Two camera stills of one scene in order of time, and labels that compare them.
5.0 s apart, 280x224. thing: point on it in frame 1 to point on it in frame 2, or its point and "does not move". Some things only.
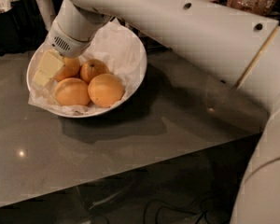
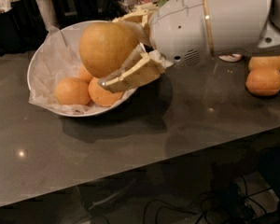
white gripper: x=66 y=46 to x=179 y=28
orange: x=105 y=91 does not move
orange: x=71 y=69 to x=105 y=47
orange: x=72 y=91 does not move
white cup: x=46 y=7 does not move
